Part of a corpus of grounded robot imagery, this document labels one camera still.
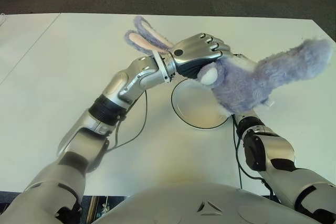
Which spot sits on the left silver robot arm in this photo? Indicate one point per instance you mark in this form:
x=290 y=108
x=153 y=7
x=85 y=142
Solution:
x=86 y=129

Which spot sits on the silver robot torso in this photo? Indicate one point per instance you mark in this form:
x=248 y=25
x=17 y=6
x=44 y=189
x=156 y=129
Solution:
x=183 y=203

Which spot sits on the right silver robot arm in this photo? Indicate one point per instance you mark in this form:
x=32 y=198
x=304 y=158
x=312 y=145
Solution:
x=281 y=150

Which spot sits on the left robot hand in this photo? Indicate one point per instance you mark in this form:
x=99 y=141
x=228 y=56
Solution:
x=197 y=51

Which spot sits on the metal table leg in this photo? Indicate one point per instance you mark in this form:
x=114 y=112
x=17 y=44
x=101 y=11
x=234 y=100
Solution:
x=93 y=208

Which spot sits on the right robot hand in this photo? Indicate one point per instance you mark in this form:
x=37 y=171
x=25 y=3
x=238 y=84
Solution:
x=239 y=56

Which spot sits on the purple plush bunny doll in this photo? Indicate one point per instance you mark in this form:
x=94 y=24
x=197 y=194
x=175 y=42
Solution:
x=249 y=85

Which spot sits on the white plate black rim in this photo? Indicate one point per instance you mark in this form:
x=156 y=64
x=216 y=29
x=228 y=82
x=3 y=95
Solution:
x=194 y=103

